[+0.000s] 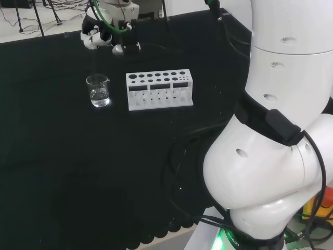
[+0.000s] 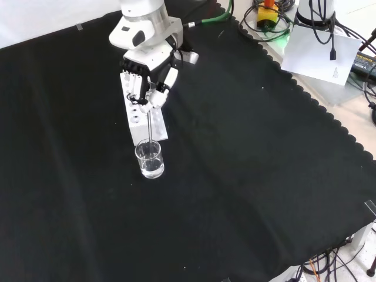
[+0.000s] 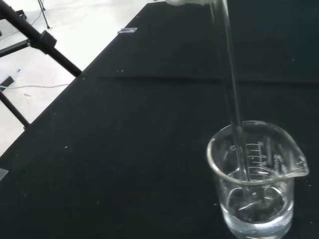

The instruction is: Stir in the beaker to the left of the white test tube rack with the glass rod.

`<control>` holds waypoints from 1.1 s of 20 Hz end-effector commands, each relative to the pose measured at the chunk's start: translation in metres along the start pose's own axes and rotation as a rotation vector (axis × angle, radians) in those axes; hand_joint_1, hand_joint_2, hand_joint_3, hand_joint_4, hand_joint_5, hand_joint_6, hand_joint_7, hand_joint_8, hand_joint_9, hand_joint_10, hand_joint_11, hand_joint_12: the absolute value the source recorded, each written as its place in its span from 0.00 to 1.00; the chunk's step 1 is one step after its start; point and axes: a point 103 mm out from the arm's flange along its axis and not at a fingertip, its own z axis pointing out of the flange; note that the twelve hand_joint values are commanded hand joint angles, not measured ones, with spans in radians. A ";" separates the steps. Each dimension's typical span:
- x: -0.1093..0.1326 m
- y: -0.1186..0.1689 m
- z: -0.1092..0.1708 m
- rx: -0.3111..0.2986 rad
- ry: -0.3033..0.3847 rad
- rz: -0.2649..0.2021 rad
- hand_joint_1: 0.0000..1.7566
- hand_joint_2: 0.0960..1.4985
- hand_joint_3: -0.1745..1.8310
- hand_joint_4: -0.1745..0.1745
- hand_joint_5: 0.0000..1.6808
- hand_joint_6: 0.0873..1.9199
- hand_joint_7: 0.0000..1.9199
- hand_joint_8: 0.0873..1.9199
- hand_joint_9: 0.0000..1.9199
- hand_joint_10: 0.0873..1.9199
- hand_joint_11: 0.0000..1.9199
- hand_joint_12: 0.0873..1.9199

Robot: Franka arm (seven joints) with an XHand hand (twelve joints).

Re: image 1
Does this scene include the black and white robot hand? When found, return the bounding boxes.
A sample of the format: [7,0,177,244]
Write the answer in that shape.
[80,0,143,55]

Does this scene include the clear glass rod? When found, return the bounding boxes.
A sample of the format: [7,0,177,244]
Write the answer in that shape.
[93,46,100,79]

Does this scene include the glass beaker with water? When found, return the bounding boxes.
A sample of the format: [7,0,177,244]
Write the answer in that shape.
[85,73,111,108]

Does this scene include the white test tube rack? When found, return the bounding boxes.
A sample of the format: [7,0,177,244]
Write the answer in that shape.
[125,68,195,112]

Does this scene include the dark grey box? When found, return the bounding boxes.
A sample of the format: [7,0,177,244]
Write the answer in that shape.
[137,9,163,21]

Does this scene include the black tripod leg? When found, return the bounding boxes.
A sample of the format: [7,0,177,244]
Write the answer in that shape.
[14,0,25,33]
[31,0,46,38]
[49,0,63,26]

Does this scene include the black bench cloth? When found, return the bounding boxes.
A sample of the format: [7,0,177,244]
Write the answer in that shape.
[0,7,253,249]

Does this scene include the yellow stop button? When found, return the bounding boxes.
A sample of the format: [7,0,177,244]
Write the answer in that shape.
[301,185,333,222]

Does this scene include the green cable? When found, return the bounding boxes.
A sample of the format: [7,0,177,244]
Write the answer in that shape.
[89,0,132,34]

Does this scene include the thin black cable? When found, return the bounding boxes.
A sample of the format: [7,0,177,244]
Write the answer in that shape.
[161,0,172,32]

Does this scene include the black cable with plug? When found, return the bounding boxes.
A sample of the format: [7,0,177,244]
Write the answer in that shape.
[203,0,252,60]

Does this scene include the black cable loops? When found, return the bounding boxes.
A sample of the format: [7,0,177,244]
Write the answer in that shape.
[162,122,236,235]

